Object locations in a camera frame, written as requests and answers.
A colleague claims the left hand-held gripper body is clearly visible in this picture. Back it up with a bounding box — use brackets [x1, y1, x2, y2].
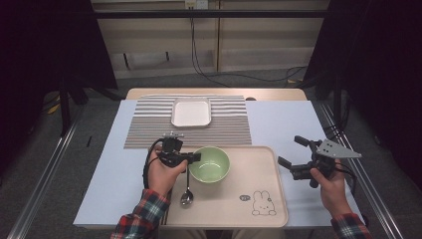
[158, 131, 195, 168]

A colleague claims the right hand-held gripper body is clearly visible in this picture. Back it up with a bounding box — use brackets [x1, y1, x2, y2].
[292, 138, 362, 189]

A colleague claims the green bowl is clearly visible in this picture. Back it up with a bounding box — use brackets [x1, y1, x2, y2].
[187, 145, 231, 184]

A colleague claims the white square plate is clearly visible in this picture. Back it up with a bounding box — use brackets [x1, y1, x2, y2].
[170, 97, 212, 128]

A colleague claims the metal spoon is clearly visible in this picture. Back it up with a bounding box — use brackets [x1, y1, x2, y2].
[179, 162, 194, 207]

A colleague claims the beige tray with rabbit print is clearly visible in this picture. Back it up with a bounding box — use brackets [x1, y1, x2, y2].
[158, 144, 290, 229]

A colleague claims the person's left hand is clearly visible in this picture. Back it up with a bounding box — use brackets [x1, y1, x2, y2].
[146, 148, 189, 197]

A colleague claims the person's right hand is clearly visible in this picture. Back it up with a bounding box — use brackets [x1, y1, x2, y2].
[310, 158, 352, 218]

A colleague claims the white table cover sheet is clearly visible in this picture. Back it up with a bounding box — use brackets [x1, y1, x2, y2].
[73, 99, 366, 229]

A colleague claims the striped placemat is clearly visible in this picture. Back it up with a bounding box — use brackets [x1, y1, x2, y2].
[123, 95, 253, 149]

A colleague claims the black metal stand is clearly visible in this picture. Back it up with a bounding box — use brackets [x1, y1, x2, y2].
[59, 75, 123, 136]
[332, 71, 343, 128]

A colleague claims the wooden table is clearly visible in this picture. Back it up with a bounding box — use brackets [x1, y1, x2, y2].
[125, 87, 309, 102]

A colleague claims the black curtain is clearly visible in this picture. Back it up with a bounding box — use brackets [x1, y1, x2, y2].
[303, 0, 422, 190]
[0, 0, 117, 173]

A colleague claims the black crossbar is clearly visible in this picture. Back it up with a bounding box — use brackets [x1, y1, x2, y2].
[94, 9, 329, 19]

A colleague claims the right hand-held gripper cable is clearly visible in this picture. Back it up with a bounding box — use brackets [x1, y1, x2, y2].
[334, 162, 358, 197]

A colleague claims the hand-held gripper cable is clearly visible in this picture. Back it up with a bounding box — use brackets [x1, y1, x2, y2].
[334, 162, 358, 197]
[142, 138, 165, 191]

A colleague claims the left hand-held gripper cable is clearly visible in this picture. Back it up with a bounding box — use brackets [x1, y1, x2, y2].
[142, 138, 165, 191]

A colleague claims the metal floor rail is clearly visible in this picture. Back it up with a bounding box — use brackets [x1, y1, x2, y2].
[319, 102, 405, 239]
[6, 106, 84, 239]

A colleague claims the black hanging cable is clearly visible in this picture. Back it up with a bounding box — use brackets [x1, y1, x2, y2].
[189, 7, 308, 88]

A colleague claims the white wall outlet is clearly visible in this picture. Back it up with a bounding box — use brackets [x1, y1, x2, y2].
[184, 0, 209, 10]

